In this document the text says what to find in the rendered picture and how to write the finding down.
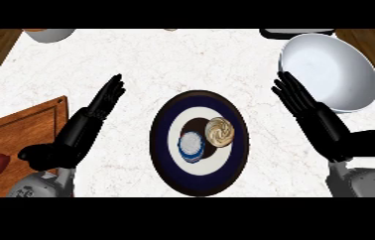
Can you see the dark appliance with pale top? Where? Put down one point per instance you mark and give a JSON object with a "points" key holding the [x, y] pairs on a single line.
{"points": [[296, 33]]}

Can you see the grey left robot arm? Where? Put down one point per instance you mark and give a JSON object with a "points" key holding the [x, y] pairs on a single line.
{"points": [[45, 184]]}

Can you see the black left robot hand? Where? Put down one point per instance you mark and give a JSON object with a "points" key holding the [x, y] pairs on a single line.
{"points": [[80, 131]]}

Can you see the small white bowl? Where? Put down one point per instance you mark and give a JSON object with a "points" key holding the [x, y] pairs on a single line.
{"points": [[48, 34]]}

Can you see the dark blue and white plate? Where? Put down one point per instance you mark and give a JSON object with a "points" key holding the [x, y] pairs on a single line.
{"points": [[200, 143]]}

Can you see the brown wooden cutting board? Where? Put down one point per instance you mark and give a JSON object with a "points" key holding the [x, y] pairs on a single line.
{"points": [[35, 131]]}

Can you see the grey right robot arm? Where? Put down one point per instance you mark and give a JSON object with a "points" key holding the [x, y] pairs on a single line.
{"points": [[352, 180]]}

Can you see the large white bowl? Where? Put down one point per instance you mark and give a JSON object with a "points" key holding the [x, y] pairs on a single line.
{"points": [[330, 71]]}

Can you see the dark red object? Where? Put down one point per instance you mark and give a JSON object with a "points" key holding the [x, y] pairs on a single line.
{"points": [[4, 161]]}

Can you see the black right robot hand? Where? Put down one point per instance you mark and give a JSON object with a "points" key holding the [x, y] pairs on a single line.
{"points": [[322, 121]]}

